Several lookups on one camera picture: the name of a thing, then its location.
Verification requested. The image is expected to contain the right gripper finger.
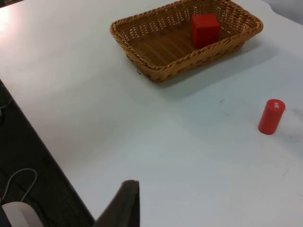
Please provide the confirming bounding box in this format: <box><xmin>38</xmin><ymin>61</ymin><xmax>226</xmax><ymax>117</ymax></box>
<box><xmin>94</xmin><ymin>180</ymin><xmax>141</xmax><ymax>227</ymax></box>

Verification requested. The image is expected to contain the pale brown wicker basket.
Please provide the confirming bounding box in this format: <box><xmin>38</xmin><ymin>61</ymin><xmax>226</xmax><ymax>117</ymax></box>
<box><xmin>109</xmin><ymin>0</ymin><xmax>264</xmax><ymax>83</ymax></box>

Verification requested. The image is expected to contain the red cylinder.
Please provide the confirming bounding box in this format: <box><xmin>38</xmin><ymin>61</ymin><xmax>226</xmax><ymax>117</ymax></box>
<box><xmin>258</xmin><ymin>99</ymin><xmax>286</xmax><ymax>135</ymax></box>

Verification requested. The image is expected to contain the white power adapter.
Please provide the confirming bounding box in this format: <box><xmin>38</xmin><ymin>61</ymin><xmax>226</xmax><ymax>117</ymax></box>
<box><xmin>1</xmin><ymin>201</ymin><xmax>43</xmax><ymax>227</ymax></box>

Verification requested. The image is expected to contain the red cube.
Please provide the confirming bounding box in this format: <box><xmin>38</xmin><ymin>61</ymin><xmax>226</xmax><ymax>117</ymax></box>
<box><xmin>191</xmin><ymin>14</ymin><xmax>221</xmax><ymax>48</ymax></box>

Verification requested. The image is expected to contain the white cable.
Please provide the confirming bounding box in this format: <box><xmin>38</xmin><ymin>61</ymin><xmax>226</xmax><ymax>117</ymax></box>
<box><xmin>0</xmin><ymin>168</ymin><xmax>38</xmax><ymax>206</ymax></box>

